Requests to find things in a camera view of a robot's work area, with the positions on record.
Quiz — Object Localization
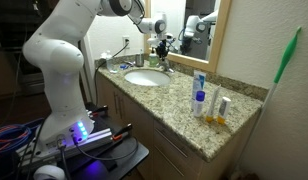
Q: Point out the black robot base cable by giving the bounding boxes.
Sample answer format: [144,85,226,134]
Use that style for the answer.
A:
[56,134,74,180]
[72,133,140,162]

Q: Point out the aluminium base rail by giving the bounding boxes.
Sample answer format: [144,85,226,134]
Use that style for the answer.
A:
[17,128,115,168]

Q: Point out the wood framed wall mirror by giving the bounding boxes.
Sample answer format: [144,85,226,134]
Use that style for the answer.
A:
[143,0,232,73]

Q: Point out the green soap pump bottle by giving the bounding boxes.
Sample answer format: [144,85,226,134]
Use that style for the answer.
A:
[148,47,160,68]

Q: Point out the black power cable with plug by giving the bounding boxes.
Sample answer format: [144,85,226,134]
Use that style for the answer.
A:
[93,39,130,108]

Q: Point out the grey metal tumbler cup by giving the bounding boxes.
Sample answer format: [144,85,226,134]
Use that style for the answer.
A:
[135,52,145,68]

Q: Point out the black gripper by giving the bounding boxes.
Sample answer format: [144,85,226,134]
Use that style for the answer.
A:
[156,37,172,63]

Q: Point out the white wall power outlet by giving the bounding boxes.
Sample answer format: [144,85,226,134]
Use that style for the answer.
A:
[122,35,131,50]

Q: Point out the white blue cream tube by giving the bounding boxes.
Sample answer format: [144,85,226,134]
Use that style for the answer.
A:
[191,69,207,111]

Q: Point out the slim white tube orange cap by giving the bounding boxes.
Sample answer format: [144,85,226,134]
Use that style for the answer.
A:
[205,84,222,123]

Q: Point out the black orange clamp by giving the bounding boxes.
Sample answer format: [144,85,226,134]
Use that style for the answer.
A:
[111,123,134,142]
[87,104,110,120]

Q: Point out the green handled mop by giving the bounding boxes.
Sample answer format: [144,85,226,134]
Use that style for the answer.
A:
[227,26,303,180]

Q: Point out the white bottle with blue cap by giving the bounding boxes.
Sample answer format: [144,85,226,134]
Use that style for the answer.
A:
[193,90,206,118]

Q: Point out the white oval sink basin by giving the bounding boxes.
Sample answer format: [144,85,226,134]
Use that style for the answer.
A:
[123,68,172,87]

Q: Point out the wooden vanity cabinet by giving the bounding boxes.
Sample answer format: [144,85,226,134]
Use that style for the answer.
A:
[95,71,262,180]

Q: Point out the clear plastic water bottle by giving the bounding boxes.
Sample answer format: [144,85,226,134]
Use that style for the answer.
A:
[105,49,118,74]

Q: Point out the orange and blue cable bundle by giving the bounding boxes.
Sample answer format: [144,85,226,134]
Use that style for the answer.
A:
[0,118,45,156]

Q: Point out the chrome sink tap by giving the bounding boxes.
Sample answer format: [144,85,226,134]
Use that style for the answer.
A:
[157,56,175,74]

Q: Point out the white round object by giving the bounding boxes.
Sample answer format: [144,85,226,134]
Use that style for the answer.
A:
[33,164,67,180]

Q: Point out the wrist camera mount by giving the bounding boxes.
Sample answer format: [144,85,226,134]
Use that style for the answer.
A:
[147,35,159,47]

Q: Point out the black robot cart platform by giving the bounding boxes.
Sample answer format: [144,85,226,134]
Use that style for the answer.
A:
[13,103,150,180]

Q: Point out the white tube with orange cap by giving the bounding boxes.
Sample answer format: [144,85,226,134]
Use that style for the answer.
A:
[216,96,232,126]

